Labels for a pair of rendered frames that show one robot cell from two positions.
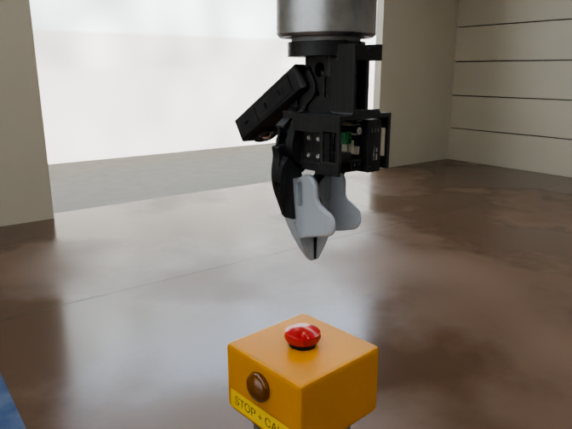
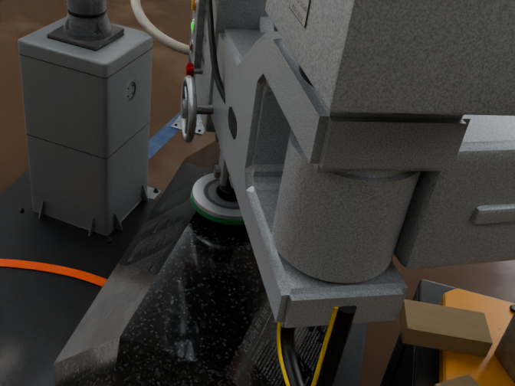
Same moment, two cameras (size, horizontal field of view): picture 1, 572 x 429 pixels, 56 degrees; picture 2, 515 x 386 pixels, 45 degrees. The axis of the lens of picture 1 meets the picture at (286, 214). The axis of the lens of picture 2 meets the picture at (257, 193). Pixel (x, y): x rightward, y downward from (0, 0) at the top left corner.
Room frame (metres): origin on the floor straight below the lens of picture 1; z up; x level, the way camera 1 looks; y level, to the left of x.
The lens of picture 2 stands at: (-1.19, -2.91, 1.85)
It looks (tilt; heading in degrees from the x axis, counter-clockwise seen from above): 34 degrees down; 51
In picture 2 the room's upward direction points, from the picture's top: 9 degrees clockwise
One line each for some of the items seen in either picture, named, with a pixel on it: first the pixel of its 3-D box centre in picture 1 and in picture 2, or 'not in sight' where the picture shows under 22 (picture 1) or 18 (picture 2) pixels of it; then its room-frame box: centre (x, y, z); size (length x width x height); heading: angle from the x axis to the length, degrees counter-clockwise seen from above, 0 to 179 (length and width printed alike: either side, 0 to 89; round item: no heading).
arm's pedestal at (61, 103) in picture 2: not in sight; (90, 126); (-0.30, -0.55, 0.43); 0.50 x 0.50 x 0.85; 37
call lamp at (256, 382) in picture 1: (258, 386); not in sight; (0.49, 0.03, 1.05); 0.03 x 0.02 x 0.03; 42
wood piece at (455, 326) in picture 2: not in sight; (444, 327); (-0.12, -2.37, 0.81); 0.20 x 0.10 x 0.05; 140
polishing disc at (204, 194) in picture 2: not in sight; (231, 194); (-0.37, -1.78, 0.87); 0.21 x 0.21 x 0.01
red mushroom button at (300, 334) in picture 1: (302, 335); not in sight; (0.53, -0.02, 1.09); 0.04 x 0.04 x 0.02
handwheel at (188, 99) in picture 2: not in sight; (203, 109); (-0.53, -1.84, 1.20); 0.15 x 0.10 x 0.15; 69
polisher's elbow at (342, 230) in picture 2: not in sight; (342, 194); (-0.61, -2.39, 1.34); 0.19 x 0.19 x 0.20
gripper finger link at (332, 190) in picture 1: (336, 216); not in sight; (0.53, -0.05, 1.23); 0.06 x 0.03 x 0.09; 42
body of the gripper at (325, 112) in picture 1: (330, 110); not in sight; (0.51, -0.04, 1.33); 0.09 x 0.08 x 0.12; 42
